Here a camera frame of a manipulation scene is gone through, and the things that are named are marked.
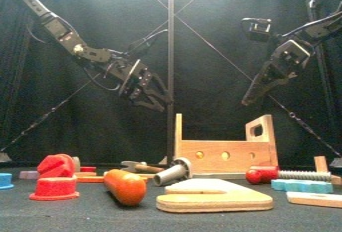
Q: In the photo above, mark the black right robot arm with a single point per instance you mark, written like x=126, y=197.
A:
x=318, y=27

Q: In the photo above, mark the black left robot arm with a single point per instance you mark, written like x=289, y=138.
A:
x=60, y=31

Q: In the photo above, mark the red toy nut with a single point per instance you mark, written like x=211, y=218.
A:
x=88, y=169

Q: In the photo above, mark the grey toy bolt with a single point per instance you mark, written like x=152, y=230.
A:
x=172, y=173

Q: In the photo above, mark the wooden toy toolbox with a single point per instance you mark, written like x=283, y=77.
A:
x=222, y=152

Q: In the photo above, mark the beige round toy piece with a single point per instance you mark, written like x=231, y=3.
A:
x=76, y=163

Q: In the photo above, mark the orange wooden plank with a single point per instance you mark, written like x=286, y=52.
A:
x=91, y=179

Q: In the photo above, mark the red bolt grey thread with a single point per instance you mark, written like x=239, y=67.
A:
x=267, y=175

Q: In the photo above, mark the wooden T-shaped piece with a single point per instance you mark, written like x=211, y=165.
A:
x=322, y=167

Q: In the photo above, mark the red toy vise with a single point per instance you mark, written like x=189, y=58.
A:
x=55, y=179

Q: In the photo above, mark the blue toy wrench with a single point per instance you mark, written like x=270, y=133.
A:
x=302, y=186

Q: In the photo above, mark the purple wooden block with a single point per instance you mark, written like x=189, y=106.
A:
x=28, y=175

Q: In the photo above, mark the light wooden strip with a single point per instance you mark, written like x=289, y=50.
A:
x=315, y=199

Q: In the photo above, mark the blue toy piece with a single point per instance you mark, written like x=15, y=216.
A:
x=5, y=180

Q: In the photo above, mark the vertical metal frame pole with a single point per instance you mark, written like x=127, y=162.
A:
x=170, y=76

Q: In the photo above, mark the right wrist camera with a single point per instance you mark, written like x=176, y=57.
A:
x=258, y=28

